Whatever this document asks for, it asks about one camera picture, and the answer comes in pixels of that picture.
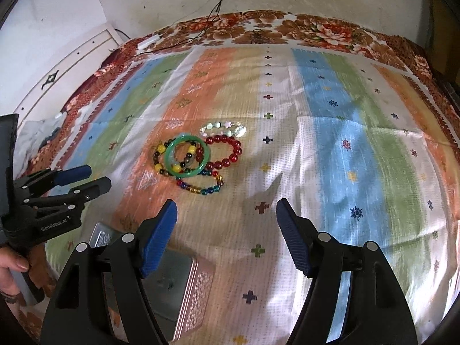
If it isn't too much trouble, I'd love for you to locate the black cable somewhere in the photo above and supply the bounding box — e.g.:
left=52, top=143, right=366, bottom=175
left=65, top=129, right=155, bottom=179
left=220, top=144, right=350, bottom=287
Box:
left=135, top=0, right=232, bottom=58
left=154, top=0, right=231, bottom=49

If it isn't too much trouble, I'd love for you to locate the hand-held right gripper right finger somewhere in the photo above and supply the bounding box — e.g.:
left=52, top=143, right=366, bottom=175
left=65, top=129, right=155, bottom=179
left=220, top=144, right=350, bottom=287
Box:
left=275, top=198, right=419, bottom=345

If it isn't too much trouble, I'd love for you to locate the white bead bracelet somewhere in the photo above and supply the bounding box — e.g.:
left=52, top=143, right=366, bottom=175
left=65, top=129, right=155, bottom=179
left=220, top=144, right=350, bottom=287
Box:
left=200, top=121, right=247, bottom=138

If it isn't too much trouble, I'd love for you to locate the person's left hand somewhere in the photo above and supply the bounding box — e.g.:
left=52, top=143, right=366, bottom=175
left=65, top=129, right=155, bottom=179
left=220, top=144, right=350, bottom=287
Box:
left=0, top=246, right=31, bottom=297

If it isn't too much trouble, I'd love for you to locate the brown yellow bead bracelet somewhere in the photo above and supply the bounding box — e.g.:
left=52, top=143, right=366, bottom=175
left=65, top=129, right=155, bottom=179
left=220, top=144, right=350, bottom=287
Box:
left=153, top=140, right=202, bottom=178

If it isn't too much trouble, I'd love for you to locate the white wooden headboard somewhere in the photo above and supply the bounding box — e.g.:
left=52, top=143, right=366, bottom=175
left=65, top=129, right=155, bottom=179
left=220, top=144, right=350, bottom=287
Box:
left=14, top=22, right=121, bottom=130

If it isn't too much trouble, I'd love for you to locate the green jade bangle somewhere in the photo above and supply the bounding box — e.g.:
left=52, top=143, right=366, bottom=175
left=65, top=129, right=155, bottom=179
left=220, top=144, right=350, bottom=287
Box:
left=164, top=134, right=210, bottom=177

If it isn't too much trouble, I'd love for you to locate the grey crumpled cloth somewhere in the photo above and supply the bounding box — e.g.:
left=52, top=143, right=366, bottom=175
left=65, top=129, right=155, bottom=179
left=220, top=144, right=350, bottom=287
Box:
left=16, top=118, right=63, bottom=173

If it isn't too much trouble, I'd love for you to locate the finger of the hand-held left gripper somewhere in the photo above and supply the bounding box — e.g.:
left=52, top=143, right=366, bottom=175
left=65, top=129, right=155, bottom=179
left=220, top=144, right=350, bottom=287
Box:
left=24, top=176, right=112, bottom=221
left=14, top=164, right=93, bottom=197

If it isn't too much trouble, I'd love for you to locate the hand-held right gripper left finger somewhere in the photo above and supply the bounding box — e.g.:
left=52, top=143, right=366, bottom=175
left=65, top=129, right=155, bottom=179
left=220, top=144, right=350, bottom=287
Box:
left=40, top=199, right=178, bottom=345

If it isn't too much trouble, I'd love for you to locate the copper metal tin box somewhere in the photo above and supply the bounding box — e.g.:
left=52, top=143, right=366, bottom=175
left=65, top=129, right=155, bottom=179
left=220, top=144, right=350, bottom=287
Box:
left=88, top=222, right=217, bottom=344

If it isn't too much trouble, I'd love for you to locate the striped colourful mat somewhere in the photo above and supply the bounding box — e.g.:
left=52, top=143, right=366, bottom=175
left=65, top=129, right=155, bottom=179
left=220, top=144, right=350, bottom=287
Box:
left=47, top=47, right=453, bottom=345

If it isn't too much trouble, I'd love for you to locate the red bead bracelet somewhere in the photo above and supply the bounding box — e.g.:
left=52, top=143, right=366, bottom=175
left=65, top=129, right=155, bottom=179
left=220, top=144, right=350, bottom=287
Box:
left=196, top=135, right=243, bottom=170

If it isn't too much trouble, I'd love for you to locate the mustard hanging garment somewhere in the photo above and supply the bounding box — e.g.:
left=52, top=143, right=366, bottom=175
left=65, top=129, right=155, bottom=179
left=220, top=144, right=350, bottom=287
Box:
left=429, top=0, right=455, bottom=83

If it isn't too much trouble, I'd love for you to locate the multicolour bead bracelet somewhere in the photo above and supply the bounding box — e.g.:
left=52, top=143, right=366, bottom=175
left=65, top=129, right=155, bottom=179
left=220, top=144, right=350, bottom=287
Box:
left=176, top=170, right=225, bottom=196

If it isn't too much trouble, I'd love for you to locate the white charger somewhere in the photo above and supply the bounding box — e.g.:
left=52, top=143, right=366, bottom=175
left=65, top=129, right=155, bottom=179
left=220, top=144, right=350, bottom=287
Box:
left=138, top=35, right=161, bottom=49

